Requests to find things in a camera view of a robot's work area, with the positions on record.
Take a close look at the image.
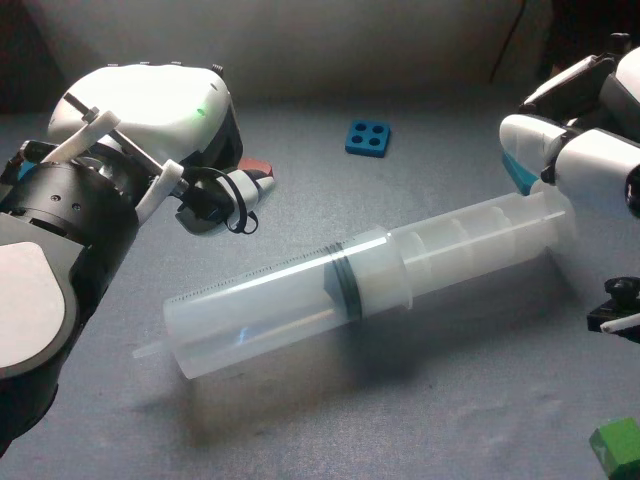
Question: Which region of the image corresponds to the blue four-hole square block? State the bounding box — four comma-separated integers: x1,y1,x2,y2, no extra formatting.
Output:
343,119,392,160

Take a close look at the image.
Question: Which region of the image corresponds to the large translucent plastic syringe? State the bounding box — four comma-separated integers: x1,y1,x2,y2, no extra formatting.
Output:
131,191,580,385

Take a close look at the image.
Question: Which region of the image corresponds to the grey table cloth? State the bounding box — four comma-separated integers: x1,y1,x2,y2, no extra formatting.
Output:
0,82,640,480

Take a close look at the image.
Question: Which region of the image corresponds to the blue rectangular block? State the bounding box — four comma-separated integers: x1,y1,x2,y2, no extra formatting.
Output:
502,149,540,197

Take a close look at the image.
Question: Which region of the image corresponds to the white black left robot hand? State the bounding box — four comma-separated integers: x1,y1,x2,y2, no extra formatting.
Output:
46,60,277,237

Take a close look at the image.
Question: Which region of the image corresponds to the red heart block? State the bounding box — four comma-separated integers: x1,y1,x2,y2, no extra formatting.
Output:
238,157,276,182

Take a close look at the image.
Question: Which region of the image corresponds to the green cube block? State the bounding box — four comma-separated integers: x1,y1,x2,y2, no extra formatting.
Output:
588,418,640,480

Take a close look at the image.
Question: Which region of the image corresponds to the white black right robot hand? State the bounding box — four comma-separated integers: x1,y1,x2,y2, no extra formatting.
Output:
498,32,640,221

